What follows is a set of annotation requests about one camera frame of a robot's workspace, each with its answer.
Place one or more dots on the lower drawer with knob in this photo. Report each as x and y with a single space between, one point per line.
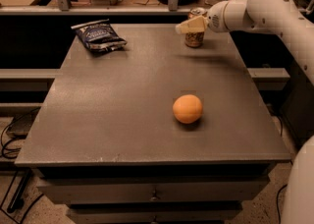
149 216

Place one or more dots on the grey drawer cabinet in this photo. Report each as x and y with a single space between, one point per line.
154 133

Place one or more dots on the black power adapter box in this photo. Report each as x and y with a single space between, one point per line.
20 126

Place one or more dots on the drawer with knob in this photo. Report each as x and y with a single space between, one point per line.
149 216
98 191

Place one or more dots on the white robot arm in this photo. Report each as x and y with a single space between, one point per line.
283 19

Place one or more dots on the orange soda can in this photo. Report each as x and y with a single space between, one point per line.
195 40

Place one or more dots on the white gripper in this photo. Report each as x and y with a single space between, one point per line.
214 19

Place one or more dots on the blue chip bag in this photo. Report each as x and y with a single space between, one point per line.
99 36

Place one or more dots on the orange fruit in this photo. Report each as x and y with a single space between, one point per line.
188 109

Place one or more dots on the upper drawer with knob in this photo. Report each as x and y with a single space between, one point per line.
98 191

